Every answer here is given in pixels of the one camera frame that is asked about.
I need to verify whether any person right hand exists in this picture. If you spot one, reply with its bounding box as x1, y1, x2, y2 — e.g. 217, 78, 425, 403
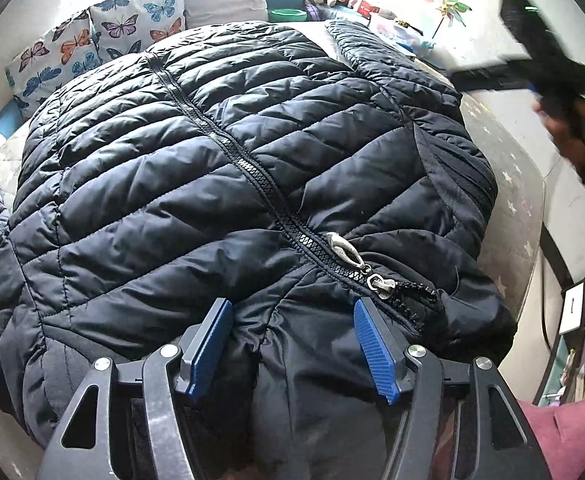
533, 98, 585, 185

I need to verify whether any pink sleeved right forearm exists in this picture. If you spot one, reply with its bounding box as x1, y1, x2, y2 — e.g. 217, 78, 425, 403
519, 401, 585, 479

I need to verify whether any left butterfly pillow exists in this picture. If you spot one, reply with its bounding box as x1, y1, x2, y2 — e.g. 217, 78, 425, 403
5, 10, 100, 119

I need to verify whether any grey star quilted mattress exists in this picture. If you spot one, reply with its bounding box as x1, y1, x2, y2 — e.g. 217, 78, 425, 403
0, 24, 547, 480

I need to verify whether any paper pinwheel on wall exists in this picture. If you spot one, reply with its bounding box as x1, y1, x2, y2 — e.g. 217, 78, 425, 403
431, 0, 473, 39

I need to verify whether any green plastic bowl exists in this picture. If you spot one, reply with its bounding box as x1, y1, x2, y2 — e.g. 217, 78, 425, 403
268, 9, 308, 23

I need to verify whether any blue sofa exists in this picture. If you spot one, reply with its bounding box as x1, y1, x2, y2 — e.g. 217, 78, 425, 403
0, 0, 302, 136

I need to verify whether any black puffer down jacket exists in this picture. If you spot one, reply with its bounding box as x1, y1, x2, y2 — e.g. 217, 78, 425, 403
0, 18, 519, 480

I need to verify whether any butterfly pillow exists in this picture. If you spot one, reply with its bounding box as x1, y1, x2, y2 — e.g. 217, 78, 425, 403
88, 0, 186, 63
5, 10, 100, 119

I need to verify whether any clear toy storage bag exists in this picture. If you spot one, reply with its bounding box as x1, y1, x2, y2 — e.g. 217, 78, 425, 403
370, 13, 434, 58

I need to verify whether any right butterfly pillow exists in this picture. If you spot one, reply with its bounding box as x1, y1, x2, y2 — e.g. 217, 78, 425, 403
88, 0, 186, 63

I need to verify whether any red toy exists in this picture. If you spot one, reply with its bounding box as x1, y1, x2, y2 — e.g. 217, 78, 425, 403
353, 0, 381, 20

